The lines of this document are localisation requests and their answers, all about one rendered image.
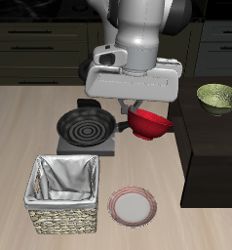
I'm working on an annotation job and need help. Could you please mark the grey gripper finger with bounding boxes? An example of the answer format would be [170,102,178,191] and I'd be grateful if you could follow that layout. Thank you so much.
[130,100,144,111]
[117,99,130,115]

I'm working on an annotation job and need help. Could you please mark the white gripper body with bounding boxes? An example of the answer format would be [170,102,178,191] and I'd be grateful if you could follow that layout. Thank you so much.
[84,58,184,103]

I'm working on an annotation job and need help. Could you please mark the red bowl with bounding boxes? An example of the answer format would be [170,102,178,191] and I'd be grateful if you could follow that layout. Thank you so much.
[127,106,174,142]

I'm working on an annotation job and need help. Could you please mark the dark grey stove plate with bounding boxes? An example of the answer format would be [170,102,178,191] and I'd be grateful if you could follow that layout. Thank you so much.
[56,133,117,157]

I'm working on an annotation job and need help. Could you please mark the green bowl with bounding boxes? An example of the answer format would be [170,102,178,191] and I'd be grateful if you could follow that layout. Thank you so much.
[196,83,232,117]

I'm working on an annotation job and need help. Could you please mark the white plate with red rings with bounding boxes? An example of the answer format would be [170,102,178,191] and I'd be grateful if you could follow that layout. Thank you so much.
[107,186,159,229]

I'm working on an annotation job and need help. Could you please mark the black frying pan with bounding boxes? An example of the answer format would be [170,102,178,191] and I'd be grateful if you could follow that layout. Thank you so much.
[56,106,131,147]

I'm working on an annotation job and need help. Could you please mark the dark wooden cabinet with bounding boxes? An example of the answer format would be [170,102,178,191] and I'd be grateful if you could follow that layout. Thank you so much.
[167,76,232,209]

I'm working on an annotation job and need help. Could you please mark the dark kitchen cupboards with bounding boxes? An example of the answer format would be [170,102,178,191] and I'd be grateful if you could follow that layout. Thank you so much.
[0,0,232,87]

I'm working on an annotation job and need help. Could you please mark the wicker basket with white liner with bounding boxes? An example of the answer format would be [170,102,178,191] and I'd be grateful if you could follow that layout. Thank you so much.
[23,153,100,235]

